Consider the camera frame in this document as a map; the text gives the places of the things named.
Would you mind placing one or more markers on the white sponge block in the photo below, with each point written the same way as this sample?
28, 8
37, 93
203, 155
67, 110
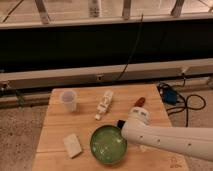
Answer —
72, 145

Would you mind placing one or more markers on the white plastic bottle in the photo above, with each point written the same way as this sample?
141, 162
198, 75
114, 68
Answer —
104, 104

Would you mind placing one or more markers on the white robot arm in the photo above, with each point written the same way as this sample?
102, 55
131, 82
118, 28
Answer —
194, 142

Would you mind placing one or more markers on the blue power adapter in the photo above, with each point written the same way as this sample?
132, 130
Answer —
169, 96

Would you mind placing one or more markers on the red-brown oblong object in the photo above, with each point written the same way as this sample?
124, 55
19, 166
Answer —
140, 102

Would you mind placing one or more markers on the clear plastic cup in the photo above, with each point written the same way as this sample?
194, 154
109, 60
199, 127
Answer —
69, 100

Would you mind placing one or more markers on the green ceramic bowl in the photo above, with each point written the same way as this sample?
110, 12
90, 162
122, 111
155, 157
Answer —
107, 145

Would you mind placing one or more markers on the black rectangular box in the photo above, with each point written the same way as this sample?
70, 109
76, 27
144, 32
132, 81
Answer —
120, 124

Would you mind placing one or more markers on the metal window frame rail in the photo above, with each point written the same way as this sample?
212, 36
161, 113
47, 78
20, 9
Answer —
101, 74

